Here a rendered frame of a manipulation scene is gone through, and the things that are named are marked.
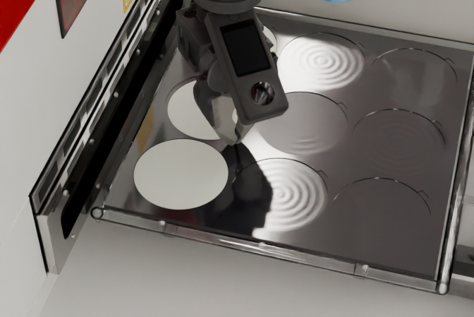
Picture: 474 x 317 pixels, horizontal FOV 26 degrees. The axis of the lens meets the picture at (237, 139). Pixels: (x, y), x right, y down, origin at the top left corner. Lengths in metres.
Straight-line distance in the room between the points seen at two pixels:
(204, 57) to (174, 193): 0.16
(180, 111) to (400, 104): 0.25
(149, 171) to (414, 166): 0.28
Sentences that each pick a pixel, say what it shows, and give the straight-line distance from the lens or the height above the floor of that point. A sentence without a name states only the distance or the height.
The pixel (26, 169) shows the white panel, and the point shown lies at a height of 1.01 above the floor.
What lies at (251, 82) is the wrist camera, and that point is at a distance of 0.97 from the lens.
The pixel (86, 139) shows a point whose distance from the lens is 1.08.
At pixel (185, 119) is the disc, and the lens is 1.15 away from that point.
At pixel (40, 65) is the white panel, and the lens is 0.96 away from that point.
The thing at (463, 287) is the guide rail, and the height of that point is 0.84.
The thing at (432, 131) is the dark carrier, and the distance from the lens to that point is 1.16.
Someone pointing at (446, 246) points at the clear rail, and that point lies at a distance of 1.05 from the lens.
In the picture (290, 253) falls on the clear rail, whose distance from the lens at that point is 1.03.
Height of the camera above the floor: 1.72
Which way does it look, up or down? 46 degrees down
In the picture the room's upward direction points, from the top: straight up
